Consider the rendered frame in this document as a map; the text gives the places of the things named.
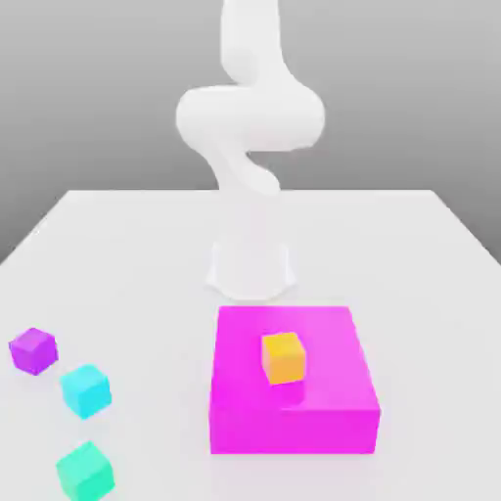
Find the small orange cube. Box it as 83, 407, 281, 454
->
260, 331, 307, 386

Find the small cyan cube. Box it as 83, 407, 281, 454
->
59, 363, 114, 421

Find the large magenta box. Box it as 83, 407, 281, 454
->
208, 305, 382, 456

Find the small green cube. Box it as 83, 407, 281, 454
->
55, 440, 116, 501

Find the small purple cube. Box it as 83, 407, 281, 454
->
8, 327, 60, 377

